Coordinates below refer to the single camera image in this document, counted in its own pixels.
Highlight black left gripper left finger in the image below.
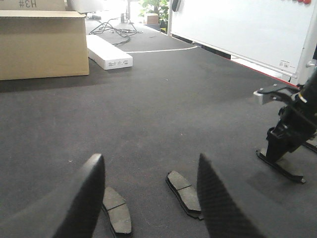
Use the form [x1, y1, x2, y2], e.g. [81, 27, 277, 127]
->
[0, 153, 105, 238]

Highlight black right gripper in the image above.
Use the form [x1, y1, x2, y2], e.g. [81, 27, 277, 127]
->
[266, 105, 317, 163]

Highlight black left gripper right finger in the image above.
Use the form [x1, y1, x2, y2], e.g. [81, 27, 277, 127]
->
[197, 153, 265, 238]

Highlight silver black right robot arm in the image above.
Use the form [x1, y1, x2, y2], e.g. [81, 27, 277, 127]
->
[266, 72, 317, 163]

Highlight white board panel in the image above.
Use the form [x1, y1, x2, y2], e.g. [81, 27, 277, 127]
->
[169, 0, 317, 85]

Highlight small white box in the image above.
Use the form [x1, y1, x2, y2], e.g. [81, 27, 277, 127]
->
[86, 35, 133, 70]

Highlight brown cardboard box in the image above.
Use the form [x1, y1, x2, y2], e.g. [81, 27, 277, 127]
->
[0, 0, 89, 80]

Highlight green potted plant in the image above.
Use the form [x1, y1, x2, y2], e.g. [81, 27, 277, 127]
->
[138, 0, 169, 24]

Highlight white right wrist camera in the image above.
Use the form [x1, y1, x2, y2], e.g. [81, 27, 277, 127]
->
[253, 83, 299, 105]

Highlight white cable on belt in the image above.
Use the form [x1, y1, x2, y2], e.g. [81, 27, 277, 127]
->
[126, 46, 199, 54]

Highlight black cables on belt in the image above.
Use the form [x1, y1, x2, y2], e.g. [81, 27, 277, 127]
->
[88, 17, 144, 47]

